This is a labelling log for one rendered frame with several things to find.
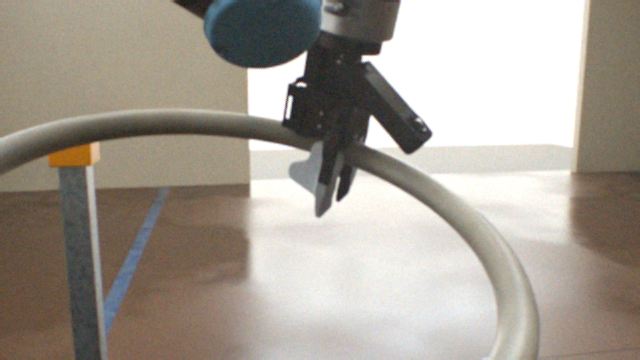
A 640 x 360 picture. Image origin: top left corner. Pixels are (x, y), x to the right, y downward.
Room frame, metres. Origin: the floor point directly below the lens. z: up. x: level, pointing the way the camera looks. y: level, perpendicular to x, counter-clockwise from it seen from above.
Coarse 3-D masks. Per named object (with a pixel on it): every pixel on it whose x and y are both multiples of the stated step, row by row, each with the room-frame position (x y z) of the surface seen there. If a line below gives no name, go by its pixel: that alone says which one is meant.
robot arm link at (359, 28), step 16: (336, 0) 0.58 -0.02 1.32; (352, 0) 0.57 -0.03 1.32; (368, 0) 0.57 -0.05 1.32; (336, 16) 0.58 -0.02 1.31; (352, 16) 0.57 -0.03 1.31; (368, 16) 0.57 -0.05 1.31; (384, 16) 0.58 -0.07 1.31; (336, 32) 0.58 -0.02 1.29; (352, 32) 0.58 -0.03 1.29; (368, 32) 0.58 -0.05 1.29; (384, 32) 0.59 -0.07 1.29
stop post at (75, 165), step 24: (96, 144) 1.64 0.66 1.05; (72, 168) 1.57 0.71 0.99; (72, 192) 1.57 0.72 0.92; (72, 216) 1.57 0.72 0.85; (72, 240) 1.57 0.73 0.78; (96, 240) 1.63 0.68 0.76; (72, 264) 1.57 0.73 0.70; (96, 264) 1.61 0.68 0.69; (72, 288) 1.57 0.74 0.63; (96, 288) 1.59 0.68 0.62; (72, 312) 1.56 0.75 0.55; (96, 312) 1.58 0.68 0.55; (96, 336) 1.57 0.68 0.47
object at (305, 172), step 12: (312, 156) 0.63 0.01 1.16; (300, 168) 0.64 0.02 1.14; (312, 168) 0.63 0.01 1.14; (336, 168) 0.62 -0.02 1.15; (300, 180) 0.64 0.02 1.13; (312, 180) 0.63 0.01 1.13; (336, 180) 0.63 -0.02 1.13; (312, 192) 0.63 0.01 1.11; (324, 192) 0.62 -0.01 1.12; (324, 204) 0.63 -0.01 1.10
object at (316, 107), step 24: (312, 48) 0.63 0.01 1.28; (336, 48) 0.59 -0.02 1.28; (360, 48) 0.59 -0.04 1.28; (312, 72) 0.63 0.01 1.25; (336, 72) 0.62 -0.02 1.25; (288, 96) 0.63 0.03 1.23; (312, 96) 0.62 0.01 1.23; (336, 96) 0.61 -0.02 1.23; (288, 120) 0.63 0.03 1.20; (312, 120) 0.63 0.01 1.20; (336, 120) 0.61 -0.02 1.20; (360, 120) 0.63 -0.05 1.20
